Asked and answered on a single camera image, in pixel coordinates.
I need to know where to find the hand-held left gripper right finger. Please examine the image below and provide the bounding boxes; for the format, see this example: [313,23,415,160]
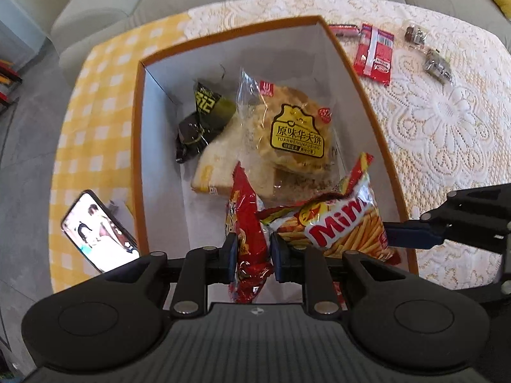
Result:
[269,235,405,315]

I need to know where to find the sliced bread packet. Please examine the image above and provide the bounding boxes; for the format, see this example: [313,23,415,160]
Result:
[190,117,280,205]

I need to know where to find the red spicy snack bag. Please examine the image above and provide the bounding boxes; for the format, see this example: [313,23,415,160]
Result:
[225,161,277,306]

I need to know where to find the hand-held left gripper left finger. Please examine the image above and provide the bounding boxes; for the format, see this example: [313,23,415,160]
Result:
[100,233,240,315]

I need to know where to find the yellow checked tablecloth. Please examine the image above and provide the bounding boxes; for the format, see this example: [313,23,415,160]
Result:
[48,12,193,294]

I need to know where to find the flat red packet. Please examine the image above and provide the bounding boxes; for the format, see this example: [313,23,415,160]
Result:
[353,22,396,87]

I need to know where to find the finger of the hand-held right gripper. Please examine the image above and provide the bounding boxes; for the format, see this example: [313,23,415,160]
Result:
[384,184,511,254]

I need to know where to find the yellow waffle packet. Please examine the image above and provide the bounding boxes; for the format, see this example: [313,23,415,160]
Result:
[235,68,341,205]

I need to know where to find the orange cardboard box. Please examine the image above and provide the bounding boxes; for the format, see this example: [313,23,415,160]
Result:
[131,15,420,290]

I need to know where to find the red fries snack bag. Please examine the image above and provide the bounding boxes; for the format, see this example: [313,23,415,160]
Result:
[255,152,402,267]

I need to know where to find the red sausage stick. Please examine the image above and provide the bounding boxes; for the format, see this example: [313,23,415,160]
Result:
[328,24,362,39]

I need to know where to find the black smartphone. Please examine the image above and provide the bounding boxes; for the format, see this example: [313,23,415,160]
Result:
[61,189,141,275]

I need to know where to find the clear packet of small candies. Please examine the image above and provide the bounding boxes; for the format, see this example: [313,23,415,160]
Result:
[401,19,455,85]

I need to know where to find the dark green snack packet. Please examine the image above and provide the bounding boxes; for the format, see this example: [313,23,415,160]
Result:
[175,80,238,165]

